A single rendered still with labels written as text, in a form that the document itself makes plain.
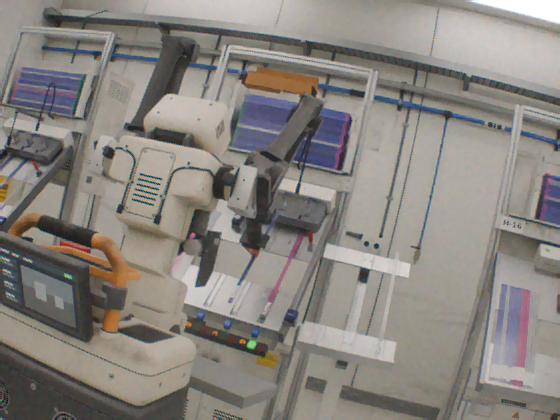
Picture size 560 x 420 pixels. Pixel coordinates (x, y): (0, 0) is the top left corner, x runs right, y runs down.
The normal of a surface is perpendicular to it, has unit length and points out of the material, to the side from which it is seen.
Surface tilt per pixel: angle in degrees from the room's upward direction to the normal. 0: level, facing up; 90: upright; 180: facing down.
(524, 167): 90
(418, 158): 90
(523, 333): 44
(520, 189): 90
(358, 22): 90
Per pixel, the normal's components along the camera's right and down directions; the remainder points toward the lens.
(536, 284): 0.01, -0.75
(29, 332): -0.25, -0.08
